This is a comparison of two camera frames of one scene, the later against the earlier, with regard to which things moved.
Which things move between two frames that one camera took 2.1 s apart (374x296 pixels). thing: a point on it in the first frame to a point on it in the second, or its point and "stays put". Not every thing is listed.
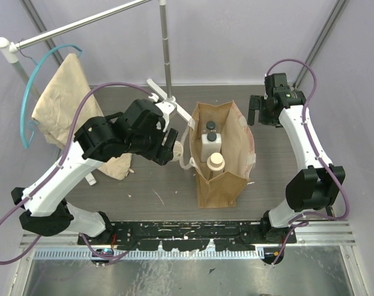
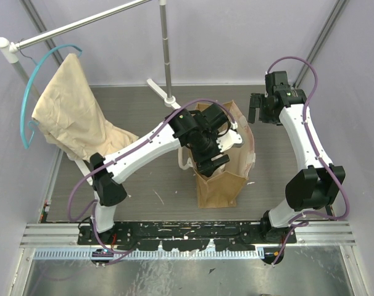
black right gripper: x=256 y=102 stays put
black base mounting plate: x=190 y=235 stays put
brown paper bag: x=237 y=148 stays put
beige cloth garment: x=59 y=103 stays put
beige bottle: x=178 y=148 to x=218 y=171
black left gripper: x=167 y=145 to x=212 y=162
